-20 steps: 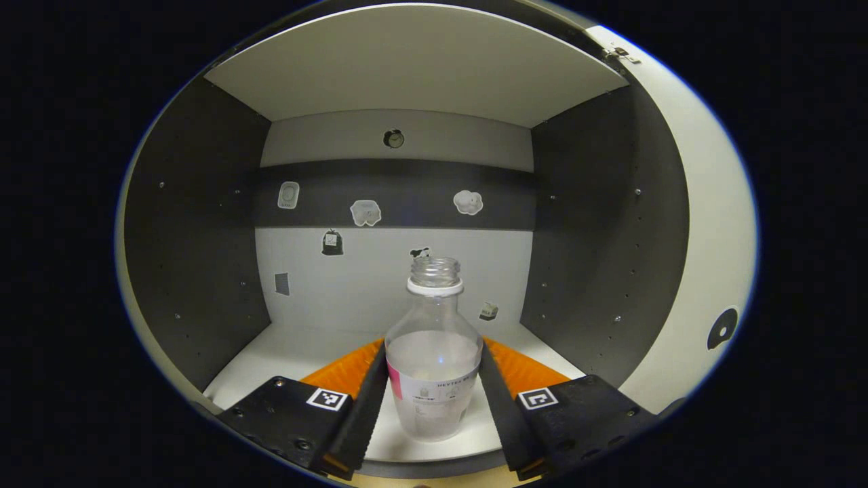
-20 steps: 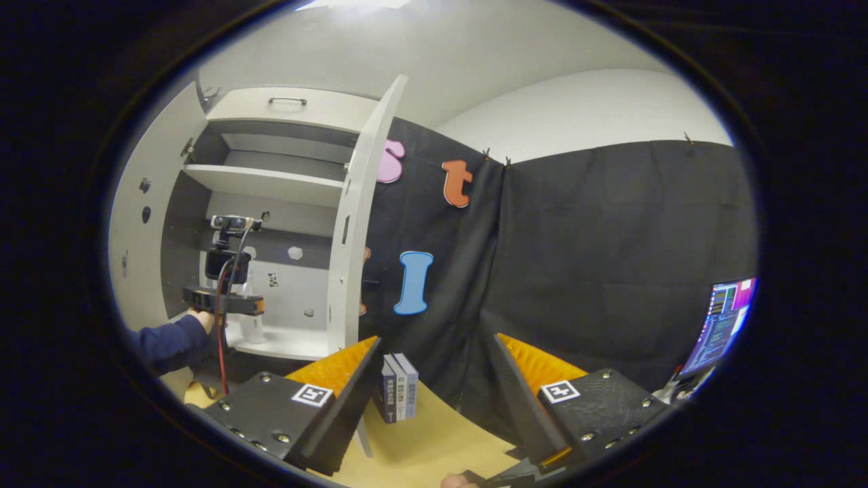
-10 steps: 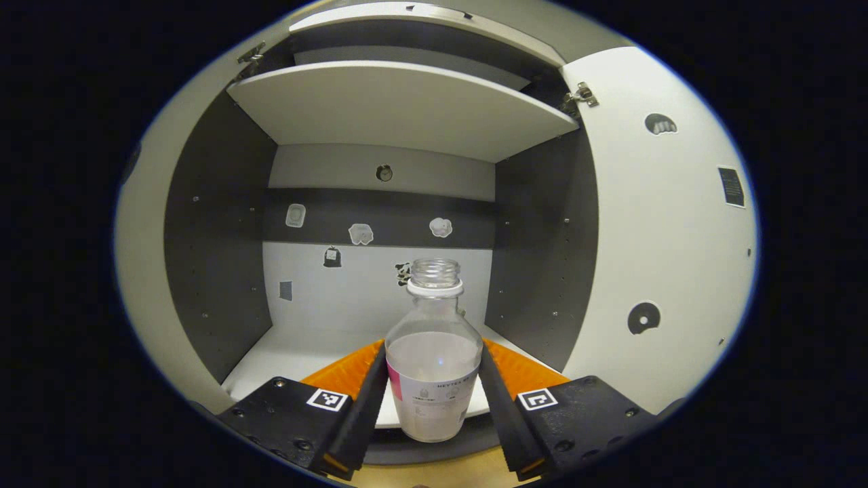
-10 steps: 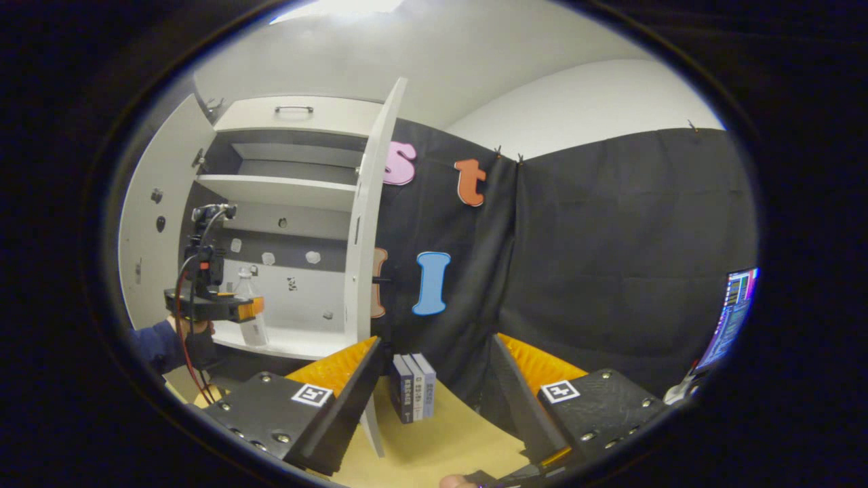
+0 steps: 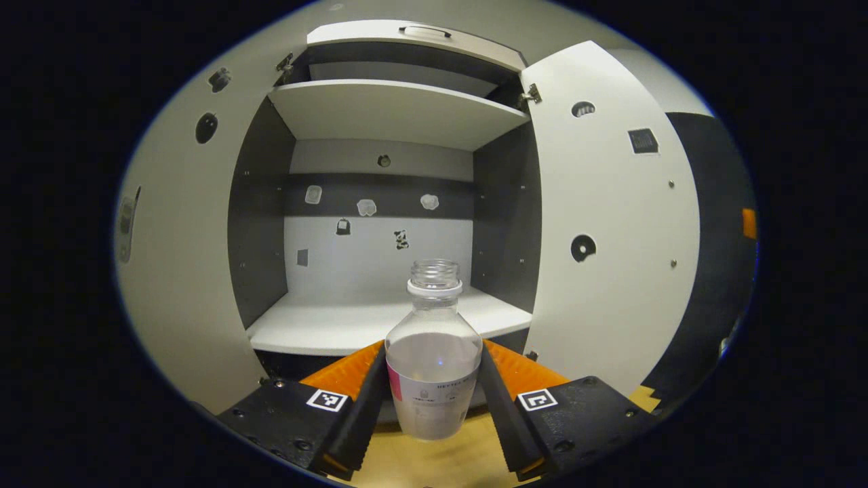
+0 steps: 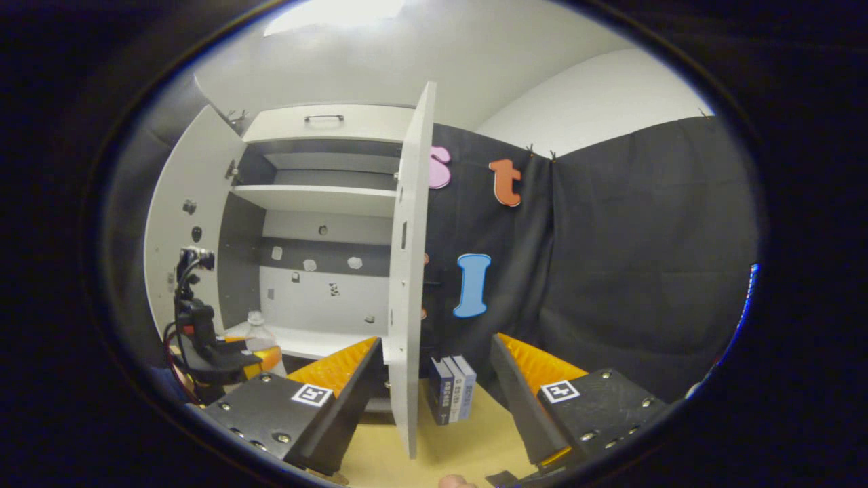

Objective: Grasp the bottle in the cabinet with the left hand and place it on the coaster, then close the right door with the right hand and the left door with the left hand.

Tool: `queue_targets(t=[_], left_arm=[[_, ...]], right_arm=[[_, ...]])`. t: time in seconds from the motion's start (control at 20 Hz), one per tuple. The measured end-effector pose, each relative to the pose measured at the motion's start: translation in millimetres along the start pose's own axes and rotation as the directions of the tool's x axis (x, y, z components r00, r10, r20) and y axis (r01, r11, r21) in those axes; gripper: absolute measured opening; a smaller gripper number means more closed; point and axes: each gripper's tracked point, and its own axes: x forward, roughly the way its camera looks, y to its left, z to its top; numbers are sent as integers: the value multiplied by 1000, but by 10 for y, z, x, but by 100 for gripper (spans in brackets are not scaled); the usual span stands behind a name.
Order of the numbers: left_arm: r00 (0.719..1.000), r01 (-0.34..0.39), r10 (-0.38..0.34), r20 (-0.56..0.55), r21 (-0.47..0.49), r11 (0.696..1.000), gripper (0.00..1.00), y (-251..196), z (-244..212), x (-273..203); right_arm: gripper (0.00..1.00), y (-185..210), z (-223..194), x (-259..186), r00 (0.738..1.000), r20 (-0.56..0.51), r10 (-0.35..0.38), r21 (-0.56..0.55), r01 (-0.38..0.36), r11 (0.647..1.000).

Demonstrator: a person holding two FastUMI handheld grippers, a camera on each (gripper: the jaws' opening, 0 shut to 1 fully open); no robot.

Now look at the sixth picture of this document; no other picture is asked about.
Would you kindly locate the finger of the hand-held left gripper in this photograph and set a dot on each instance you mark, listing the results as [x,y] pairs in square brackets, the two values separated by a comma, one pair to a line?
[264,359]

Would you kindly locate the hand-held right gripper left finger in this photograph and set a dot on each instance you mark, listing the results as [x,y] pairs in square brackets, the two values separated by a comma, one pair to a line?
[352,400]

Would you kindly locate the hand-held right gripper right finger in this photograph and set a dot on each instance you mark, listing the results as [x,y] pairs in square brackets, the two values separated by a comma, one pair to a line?
[522,400]

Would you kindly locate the clear plastic bottle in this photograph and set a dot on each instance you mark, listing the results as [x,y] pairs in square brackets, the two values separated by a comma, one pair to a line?
[261,334]

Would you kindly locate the white cabinet door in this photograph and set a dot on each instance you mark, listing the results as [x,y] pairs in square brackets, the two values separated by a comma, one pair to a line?
[183,203]
[409,305]

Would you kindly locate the white and grey cabinet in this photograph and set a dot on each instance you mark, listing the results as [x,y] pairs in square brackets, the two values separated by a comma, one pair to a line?
[319,305]

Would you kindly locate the metal door hinge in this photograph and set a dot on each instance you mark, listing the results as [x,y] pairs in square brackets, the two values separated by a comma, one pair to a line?
[232,171]

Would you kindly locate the white cabinet shelf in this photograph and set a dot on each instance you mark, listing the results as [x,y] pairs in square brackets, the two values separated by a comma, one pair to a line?
[319,198]

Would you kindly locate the light blue book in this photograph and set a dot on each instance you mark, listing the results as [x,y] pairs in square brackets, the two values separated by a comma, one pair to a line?
[468,386]

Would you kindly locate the grey book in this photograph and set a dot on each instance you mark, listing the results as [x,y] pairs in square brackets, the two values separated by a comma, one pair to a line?
[456,393]

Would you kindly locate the white drawer front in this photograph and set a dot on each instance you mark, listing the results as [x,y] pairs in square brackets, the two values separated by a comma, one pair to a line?
[366,125]

